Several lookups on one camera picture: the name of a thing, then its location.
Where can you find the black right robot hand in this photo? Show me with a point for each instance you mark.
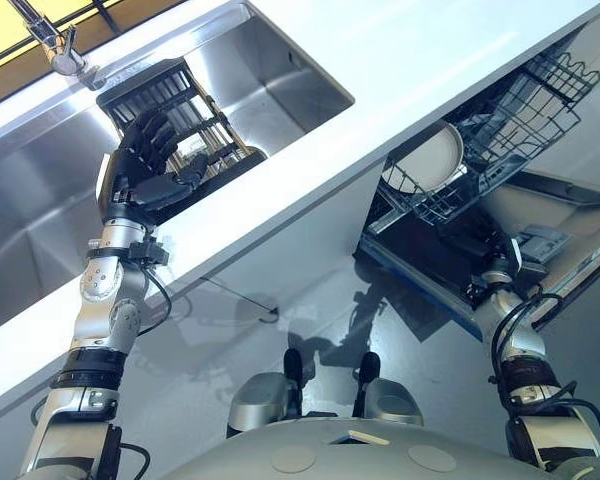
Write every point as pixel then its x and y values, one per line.
pixel 492 255

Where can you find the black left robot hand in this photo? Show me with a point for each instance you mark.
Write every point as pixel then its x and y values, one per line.
pixel 130 175

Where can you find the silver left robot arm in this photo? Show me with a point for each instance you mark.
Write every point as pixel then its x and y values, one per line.
pixel 100 285

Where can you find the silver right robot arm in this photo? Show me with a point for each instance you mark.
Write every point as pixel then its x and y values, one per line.
pixel 502 307

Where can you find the dishwasher detergent dispenser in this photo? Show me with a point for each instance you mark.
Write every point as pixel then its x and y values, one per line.
pixel 545 240

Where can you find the open dishwasher door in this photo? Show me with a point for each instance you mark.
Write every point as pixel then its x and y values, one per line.
pixel 575 210

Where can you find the black dish drying rack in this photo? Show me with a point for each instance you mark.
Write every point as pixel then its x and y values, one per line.
pixel 150 90

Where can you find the white round plate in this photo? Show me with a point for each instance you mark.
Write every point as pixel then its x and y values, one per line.
pixel 427 157

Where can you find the chrome kitchen faucet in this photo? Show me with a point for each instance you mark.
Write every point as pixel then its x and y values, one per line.
pixel 62 52

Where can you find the silver right robot leg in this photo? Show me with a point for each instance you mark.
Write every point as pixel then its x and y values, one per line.
pixel 395 400

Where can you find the silver robot leg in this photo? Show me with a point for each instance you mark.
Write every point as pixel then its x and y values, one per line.
pixel 395 400
pixel 262 400

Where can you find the stainless steel sink basin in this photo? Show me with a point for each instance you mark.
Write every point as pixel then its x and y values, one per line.
pixel 280 65

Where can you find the grey robot torso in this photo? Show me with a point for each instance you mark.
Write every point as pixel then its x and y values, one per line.
pixel 360 455

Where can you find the silver left robot leg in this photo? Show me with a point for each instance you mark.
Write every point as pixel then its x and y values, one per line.
pixel 262 400

